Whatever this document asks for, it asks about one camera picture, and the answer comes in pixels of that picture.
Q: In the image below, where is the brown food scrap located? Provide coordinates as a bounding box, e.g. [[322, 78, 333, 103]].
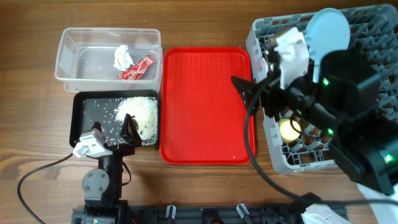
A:
[[131, 116, 139, 131]]

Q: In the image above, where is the white rice pile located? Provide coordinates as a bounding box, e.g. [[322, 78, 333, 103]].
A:
[[114, 96, 158, 146]]

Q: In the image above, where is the yellow cup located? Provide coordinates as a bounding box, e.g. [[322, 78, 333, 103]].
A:
[[278, 119, 301, 144]]

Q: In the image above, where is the red snack wrapper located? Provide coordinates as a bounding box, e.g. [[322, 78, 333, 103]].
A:
[[118, 55, 155, 80]]

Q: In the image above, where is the light blue plate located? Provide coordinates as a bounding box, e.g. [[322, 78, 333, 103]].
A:
[[305, 8, 351, 83]]

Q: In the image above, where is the white tissue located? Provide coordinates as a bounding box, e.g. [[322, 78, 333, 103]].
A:
[[114, 45, 134, 72]]

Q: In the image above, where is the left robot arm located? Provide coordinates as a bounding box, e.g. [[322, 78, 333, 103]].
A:
[[71, 113, 142, 224]]

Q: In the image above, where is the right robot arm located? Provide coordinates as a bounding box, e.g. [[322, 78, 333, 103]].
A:
[[231, 50, 397, 223]]

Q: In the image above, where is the grey dishwasher rack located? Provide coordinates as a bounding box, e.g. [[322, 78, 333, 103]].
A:
[[246, 4, 397, 174]]

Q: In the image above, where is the black plastic tray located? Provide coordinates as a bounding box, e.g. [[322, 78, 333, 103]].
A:
[[69, 90, 159, 147]]

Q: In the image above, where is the red serving tray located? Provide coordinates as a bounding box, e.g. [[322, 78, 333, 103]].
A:
[[159, 47, 252, 166]]

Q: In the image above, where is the clear plastic bin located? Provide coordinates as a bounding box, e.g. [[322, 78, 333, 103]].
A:
[[55, 27, 163, 93]]

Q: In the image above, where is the right black cable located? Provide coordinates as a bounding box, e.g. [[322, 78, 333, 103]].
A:
[[243, 77, 398, 208]]

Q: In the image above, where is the black cable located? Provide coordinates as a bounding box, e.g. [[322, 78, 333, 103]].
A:
[[243, 77, 398, 208], [17, 152, 77, 224]]

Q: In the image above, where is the left black cable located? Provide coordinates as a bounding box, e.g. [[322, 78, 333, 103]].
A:
[[17, 152, 77, 224]]

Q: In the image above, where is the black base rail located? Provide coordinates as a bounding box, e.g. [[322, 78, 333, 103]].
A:
[[70, 202, 348, 224]]

